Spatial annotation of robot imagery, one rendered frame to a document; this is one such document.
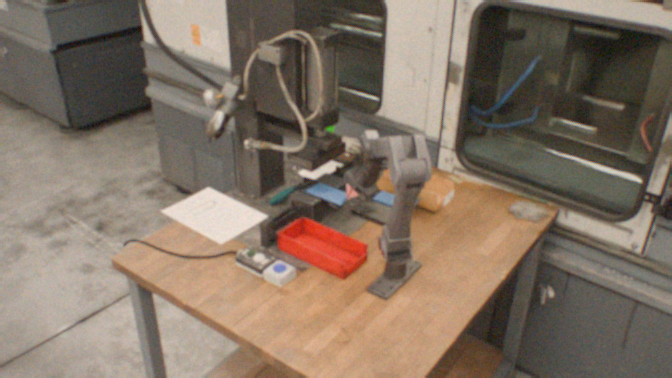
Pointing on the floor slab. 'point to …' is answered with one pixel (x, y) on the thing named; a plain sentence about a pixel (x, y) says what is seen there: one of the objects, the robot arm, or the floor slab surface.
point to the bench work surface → (352, 297)
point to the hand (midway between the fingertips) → (348, 197)
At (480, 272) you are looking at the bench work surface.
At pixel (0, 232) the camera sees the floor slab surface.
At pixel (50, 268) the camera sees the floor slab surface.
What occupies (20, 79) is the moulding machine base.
